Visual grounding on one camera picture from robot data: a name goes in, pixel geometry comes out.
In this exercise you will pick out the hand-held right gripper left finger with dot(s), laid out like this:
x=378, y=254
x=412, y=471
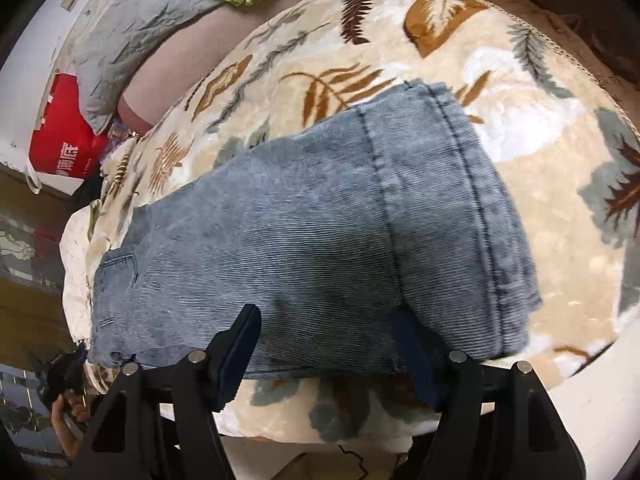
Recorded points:
x=244, y=342

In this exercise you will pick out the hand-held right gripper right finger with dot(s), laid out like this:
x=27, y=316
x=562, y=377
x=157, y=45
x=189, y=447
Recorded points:
x=416, y=357

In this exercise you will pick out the blue denim pants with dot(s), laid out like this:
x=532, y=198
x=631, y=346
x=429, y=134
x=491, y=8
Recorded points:
x=300, y=235

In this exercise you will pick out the person's left hand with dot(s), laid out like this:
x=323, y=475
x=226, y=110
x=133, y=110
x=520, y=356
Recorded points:
x=67, y=425

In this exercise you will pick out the white floral sheet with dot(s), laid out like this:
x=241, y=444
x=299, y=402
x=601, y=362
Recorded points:
x=75, y=285

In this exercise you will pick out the beige leaf print blanket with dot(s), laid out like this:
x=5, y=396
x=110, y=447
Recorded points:
x=550, y=260

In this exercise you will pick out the white mattress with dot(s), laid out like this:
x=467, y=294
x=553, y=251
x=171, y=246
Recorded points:
x=600, y=425

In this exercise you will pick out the purple patterned cloth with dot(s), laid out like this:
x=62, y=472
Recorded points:
x=122, y=132

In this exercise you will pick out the red shopping bag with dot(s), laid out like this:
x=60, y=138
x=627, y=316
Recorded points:
x=60, y=130

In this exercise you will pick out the pink bed sheet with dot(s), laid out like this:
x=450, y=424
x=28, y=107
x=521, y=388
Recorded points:
x=200, y=45

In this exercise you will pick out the grey quilted pillow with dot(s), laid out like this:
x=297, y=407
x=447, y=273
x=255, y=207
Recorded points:
x=130, y=45

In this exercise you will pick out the dark brown plush cloth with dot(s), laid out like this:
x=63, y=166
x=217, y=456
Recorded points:
x=575, y=20

